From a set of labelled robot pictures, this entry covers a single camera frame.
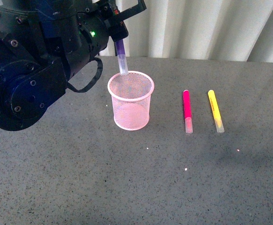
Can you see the purple highlighter pen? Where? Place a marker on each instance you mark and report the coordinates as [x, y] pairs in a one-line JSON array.
[[122, 63]]

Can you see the pink highlighter pen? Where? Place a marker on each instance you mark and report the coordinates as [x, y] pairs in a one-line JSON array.
[[187, 112]]

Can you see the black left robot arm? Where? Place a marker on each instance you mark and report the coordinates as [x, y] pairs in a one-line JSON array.
[[43, 44]]

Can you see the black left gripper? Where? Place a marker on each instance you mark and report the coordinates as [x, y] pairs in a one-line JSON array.
[[91, 17]]

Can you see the pink mesh cup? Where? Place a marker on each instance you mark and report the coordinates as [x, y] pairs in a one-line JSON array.
[[131, 97]]

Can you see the yellow highlighter pen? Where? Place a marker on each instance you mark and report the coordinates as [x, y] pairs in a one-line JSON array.
[[215, 111]]

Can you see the grey pleated curtain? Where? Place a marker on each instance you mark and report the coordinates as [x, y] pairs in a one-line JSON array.
[[234, 30]]

